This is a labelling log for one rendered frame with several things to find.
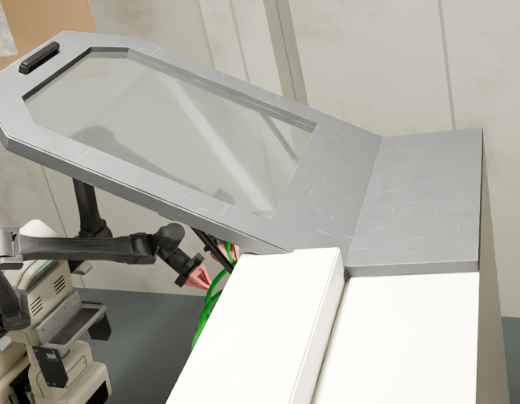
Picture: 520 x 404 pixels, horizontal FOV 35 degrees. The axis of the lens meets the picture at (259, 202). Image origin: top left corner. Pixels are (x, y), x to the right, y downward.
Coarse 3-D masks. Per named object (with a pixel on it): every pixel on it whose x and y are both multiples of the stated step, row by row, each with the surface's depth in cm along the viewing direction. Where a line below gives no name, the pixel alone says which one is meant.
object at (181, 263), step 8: (176, 248) 232; (176, 256) 231; (184, 256) 231; (200, 256) 231; (168, 264) 232; (176, 264) 230; (184, 264) 230; (192, 264) 228; (176, 272) 232; (184, 272) 230; (176, 280) 233
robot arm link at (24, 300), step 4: (20, 296) 242; (24, 296) 243; (24, 300) 242; (24, 304) 241; (24, 308) 241; (28, 308) 243; (0, 312) 241; (28, 312) 242; (0, 316) 241; (0, 320) 241
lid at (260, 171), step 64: (64, 64) 214; (128, 64) 229; (192, 64) 238; (0, 128) 182; (64, 128) 191; (128, 128) 200; (192, 128) 210; (256, 128) 221; (320, 128) 229; (128, 192) 178; (192, 192) 182; (256, 192) 194; (320, 192) 200
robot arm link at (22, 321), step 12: (0, 240) 208; (0, 252) 207; (12, 252) 209; (0, 276) 221; (0, 288) 224; (12, 288) 232; (0, 300) 230; (12, 300) 232; (12, 312) 236; (24, 312) 240; (12, 324) 239; (24, 324) 241
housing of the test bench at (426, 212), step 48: (384, 144) 230; (432, 144) 223; (480, 144) 216; (384, 192) 203; (432, 192) 198; (480, 192) 193; (384, 240) 182; (432, 240) 177; (480, 240) 178; (384, 288) 170; (432, 288) 167; (480, 288) 166; (336, 336) 159; (384, 336) 156; (432, 336) 152; (480, 336) 156; (336, 384) 146; (384, 384) 143; (432, 384) 141; (480, 384) 147
